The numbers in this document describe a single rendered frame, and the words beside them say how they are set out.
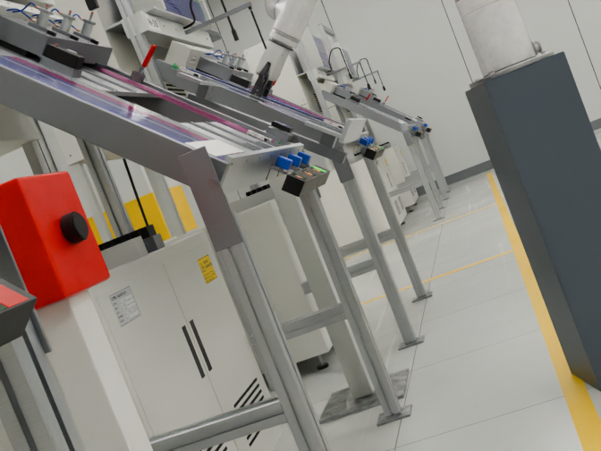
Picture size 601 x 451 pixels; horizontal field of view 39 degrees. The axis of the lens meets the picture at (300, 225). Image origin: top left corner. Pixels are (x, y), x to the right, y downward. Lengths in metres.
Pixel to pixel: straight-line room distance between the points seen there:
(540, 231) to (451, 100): 7.66
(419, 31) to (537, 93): 7.70
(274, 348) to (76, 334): 0.42
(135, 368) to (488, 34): 1.00
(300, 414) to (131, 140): 0.55
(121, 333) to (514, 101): 0.92
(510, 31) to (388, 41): 7.67
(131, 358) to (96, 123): 0.43
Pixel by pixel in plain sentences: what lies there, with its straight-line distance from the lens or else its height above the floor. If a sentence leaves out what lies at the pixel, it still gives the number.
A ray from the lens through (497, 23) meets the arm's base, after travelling 1.89.
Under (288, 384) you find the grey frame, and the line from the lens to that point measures 1.45.
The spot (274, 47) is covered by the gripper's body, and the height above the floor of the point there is 1.01.
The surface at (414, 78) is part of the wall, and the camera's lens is 9.50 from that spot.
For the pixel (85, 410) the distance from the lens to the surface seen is 1.16.
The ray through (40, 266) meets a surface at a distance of 1.09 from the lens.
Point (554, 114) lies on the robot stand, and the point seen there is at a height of 0.58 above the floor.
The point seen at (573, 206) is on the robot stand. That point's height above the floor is 0.39.
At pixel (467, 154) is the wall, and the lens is 9.49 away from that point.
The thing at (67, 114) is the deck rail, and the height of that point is 0.90.
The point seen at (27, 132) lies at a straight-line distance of 2.31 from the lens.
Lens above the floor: 0.65
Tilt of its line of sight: 3 degrees down
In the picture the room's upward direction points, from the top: 21 degrees counter-clockwise
